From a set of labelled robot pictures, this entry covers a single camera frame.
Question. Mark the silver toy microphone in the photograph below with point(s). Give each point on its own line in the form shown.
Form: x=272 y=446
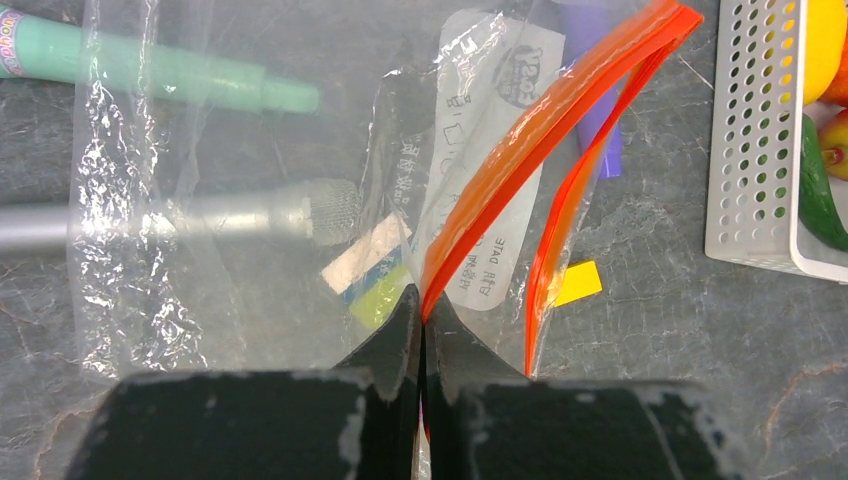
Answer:
x=324 y=212

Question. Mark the short green cucumber toy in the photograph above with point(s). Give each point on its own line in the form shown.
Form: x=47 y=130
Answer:
x=817 y=209

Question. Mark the red apple toy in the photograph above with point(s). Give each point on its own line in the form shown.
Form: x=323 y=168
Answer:
x=833 y=142

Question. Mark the orange pumpkin toy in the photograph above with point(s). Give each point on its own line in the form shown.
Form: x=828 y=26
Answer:
x=837 y=91

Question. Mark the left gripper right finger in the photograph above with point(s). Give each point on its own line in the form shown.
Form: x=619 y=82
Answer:
x=486 y=420

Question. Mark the yellow brick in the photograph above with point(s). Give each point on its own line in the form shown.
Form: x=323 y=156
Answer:
x=578 y=281

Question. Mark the white plastic basket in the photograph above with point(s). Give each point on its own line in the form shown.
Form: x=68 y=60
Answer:
x=754 y=171

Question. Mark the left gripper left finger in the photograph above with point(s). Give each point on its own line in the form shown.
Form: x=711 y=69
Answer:
x=356 y=420

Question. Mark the clear zip bag orange zipper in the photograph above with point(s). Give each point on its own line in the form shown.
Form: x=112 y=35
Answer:
x=255 y=182

